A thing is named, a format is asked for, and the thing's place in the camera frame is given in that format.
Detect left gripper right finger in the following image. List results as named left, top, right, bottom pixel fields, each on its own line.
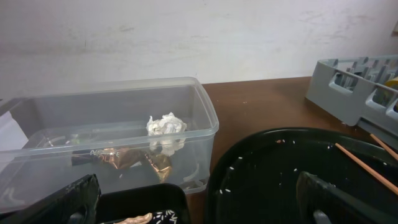
left=296, top=172, right=397, bottom=224

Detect gold snack wrapper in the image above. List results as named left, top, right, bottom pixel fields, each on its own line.
left=71, top=147, right=172, bottom=183

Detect yellow bowl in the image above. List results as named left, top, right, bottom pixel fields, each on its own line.
left=384, top=77, right=398, bottom=90

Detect clear plastic bin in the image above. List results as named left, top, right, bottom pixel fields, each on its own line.
left=1, top=77, right=220, bottom=213

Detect wooden chopstick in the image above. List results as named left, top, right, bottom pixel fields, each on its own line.
left=335, top=143, right=398, bottom=195
left=370, top=134, right=398, bottom=160

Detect food scraps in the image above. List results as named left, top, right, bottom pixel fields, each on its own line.
left=115, top=213, right=153, bottom=224

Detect left wooden chopstick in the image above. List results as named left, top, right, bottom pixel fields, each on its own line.
left=335, top=143, right=398, bottom=195

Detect black rectangular tray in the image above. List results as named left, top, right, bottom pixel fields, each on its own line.
left=96, top=184, right=191, bottom=223

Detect white tissue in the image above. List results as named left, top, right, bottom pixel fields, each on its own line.
left=146, top=112, right=187, bottom=156

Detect right wooden chopstick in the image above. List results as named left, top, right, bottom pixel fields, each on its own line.
left=370, top=134, right=398, bottom=160

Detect round black tray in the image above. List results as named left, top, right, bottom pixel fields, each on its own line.
left=205, top=128, right=397, bottom=223

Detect grey dishwasher rack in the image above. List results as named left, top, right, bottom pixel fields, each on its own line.
left=306, top=55, right=397, bottom=149

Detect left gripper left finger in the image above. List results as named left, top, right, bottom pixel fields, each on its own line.
left=1, top=174, right=101, bottom=224

